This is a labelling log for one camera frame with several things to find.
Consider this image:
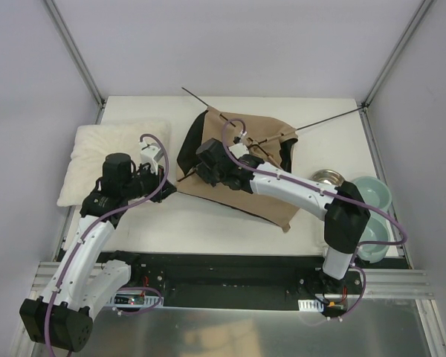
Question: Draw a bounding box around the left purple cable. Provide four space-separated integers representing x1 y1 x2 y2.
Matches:
44 133 168 357

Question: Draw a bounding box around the purple cable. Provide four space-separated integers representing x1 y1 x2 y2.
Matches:
44 133 168 357
222 118 409 257

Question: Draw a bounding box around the left aluminium frame post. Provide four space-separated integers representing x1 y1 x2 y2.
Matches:
42 0 105 109

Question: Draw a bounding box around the aluminium frame post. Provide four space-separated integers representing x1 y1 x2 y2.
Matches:
42 0 105 109
361 0 436 108

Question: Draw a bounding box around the circuit board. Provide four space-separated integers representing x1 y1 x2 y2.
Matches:
111 294 164 309
297 299 347 312

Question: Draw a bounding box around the right aluminium frame post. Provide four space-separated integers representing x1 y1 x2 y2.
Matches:
361 0 436 108

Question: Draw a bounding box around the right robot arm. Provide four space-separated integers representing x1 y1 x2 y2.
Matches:
195 138 370 294

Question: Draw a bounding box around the left circuit board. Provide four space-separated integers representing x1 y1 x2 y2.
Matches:
111 294 164 309

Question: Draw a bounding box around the green double pet bowl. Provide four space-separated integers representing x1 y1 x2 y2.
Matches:
353 176 392 263

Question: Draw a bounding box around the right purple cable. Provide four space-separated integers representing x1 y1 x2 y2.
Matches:
222 118 409 257

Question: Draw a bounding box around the right circuit board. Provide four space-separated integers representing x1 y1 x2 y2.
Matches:
297 299 347 312

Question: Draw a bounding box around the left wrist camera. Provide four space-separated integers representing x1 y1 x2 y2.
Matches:
140 144 164 171

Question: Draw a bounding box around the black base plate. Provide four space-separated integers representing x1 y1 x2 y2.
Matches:
55 251 367 309

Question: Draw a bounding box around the beige pet tent fabric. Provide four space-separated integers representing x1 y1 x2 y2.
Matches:
176 107 299 232

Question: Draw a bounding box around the white fluffy cushion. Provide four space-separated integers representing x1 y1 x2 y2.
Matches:
56 119 171 208

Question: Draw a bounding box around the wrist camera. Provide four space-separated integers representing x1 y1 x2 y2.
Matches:
229 137 249 159
140 144 164 171

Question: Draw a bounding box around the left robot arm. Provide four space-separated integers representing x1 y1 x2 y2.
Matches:
19 145 175 355

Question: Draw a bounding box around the steel pet bowl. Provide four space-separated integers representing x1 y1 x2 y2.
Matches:
310 169 345 186

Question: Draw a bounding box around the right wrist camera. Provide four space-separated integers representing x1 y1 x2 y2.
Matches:
229 137 249 159

